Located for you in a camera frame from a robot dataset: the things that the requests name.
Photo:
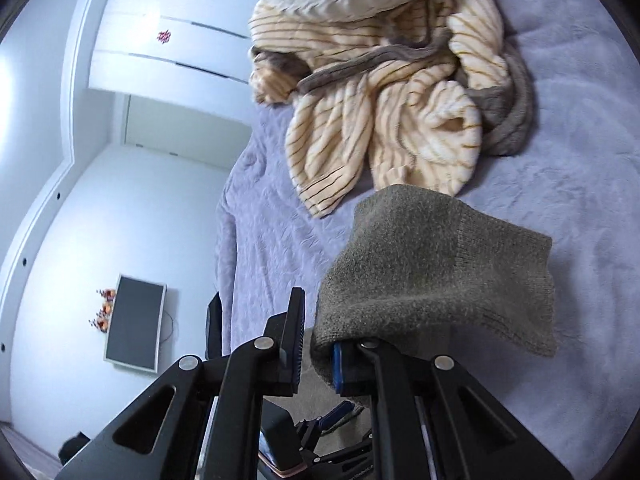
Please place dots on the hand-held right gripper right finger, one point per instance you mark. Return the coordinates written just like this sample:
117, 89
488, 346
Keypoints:
339, 366

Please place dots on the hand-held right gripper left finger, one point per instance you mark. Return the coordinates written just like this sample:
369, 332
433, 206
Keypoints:
295, 345

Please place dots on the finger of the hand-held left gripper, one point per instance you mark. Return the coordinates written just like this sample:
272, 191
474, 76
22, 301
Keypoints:
336, 414

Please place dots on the grey-brown knit sweater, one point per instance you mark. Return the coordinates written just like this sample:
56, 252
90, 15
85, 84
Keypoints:
430, 270

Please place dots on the white-framed monitor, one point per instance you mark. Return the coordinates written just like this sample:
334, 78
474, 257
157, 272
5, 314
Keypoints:
135, 320

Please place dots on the dark floor object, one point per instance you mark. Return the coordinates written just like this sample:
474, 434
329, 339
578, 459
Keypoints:
75, 450

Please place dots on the cream striped fleece blanket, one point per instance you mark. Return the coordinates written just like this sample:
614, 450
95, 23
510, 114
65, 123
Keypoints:
350, 105

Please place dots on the lilac bed cover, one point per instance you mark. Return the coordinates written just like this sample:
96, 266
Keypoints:
575, 135

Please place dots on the red wardrobe sticker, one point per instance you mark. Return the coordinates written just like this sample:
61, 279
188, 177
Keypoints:
165, 36

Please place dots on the white wardrobe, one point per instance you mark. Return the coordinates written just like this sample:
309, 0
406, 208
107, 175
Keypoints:
165, 20

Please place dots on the orange flower wall stickers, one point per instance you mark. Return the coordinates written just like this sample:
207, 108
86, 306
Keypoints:
104, 310

